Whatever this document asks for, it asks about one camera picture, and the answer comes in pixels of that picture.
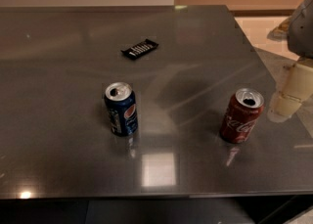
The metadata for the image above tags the blue pepsi can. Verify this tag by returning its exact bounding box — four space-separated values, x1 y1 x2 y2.
104 82 138 136

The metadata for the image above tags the red coke can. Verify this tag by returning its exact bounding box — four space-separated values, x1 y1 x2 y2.
219 88 264 144

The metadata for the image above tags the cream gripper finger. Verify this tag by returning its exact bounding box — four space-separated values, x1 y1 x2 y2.
267 59 313 123

